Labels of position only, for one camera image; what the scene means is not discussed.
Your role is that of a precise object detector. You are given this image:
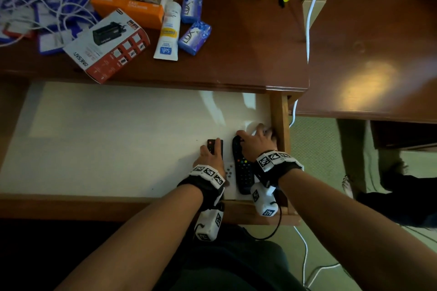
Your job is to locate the tangle of white cables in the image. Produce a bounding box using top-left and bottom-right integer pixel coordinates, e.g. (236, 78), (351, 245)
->
(0, 0), (100, 48)

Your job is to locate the black wristband with markers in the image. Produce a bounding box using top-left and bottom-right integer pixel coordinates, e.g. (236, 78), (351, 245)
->
(252, 150), (305, 188)
(177, 164), (226, 211)

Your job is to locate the white cream tube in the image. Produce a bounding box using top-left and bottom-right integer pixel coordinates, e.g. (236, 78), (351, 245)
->
(153, 1), (182, 61)

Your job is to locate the white floor cable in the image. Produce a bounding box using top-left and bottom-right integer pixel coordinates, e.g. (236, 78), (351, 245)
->
(293, 226), (342, 288)

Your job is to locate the person's right hand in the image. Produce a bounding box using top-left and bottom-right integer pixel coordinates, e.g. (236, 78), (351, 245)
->
(236, 123), (278, 162)

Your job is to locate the blue soap packet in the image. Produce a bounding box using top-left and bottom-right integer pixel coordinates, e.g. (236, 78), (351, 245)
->
(177, 21), (212, 56)
(181, 0), (203, 25)

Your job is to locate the white charger box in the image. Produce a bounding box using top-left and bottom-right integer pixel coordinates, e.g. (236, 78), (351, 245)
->
(63, 8), (151, 84)

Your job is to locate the black cloth bundle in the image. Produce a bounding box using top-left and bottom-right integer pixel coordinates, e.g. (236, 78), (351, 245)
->
(356, 161), (437, 228)

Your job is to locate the thick white power cable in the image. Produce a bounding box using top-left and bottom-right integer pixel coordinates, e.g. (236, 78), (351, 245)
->
(288, 0), (329, 128)

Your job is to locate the wide black remote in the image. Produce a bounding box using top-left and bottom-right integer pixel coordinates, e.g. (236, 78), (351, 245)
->
(232, 135), (255, 195)

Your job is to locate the black right camera cable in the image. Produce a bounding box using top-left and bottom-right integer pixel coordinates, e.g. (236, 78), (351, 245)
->
(244, 202), (283, 242)

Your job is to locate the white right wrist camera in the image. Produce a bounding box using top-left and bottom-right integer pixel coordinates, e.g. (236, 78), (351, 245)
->
(250, 182), (280, 217)

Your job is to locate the wooden drawer with white bottom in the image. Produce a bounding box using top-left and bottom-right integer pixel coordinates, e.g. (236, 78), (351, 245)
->
(0, 77), (303, 226)

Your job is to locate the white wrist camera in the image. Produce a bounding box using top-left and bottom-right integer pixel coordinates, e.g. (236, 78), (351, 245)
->
(193, 208), (224, 242)
(250, 182), (280, 217)

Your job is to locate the black right wristband with markers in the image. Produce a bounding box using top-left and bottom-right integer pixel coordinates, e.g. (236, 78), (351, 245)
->
(252, 150), (305, 188)

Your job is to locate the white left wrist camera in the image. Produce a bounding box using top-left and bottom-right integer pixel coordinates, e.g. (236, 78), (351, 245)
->
(193, 208), (224, 242)

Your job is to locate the person's dark green clothing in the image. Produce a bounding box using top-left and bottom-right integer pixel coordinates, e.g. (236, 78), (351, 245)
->
(153, 224), (305, 291)

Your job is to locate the black left wristband with markers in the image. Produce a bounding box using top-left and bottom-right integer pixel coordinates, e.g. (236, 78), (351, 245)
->
(177, 164), (226, 211)

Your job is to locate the person's left hand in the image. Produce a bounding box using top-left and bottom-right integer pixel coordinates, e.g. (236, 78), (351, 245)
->
(193, 138), (226, 179)

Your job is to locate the person's left forearm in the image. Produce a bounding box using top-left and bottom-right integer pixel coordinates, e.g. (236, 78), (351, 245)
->
(54, 183), (205, 291)

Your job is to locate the person's right forearm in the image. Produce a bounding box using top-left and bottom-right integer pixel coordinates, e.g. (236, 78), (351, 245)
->
(278, 168), (437, 291)

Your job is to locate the small white remote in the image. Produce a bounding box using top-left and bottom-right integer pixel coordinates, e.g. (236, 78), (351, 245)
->
(224, 161), (237, 199)

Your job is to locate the slim black remote control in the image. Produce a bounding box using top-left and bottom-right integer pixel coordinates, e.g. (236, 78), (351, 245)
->
(206, 139), (224, 157)

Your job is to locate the brown wooden side cabinet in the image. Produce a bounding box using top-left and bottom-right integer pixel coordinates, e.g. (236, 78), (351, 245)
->
(288, 0), (437, 124)

